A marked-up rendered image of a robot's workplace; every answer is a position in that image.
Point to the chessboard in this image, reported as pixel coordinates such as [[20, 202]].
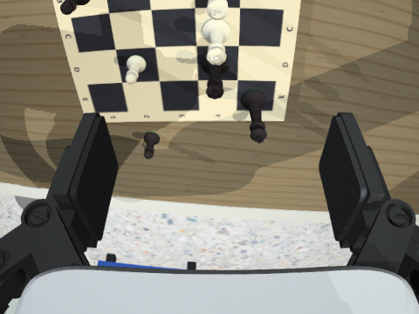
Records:
[[100, 36]]

